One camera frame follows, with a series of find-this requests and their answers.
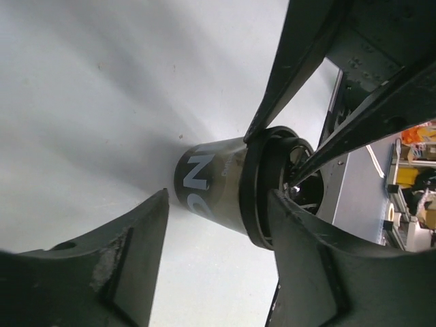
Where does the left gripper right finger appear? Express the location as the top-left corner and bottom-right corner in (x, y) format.
(267, 190), (435, 326)

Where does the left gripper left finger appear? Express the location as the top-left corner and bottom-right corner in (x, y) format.
(1, 189), (169, 326)

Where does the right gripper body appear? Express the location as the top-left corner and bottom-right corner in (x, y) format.
(323, 0), (436, 91)

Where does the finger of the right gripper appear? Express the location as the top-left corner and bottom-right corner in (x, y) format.
(290, 64), (435, 186)
(244, 0), (351, 143)

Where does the translucent dark single cup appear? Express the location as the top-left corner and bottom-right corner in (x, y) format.
(174, 138), (247, 235)

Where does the black cup lid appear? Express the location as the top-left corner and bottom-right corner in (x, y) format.
(238, 126), (325, 250)

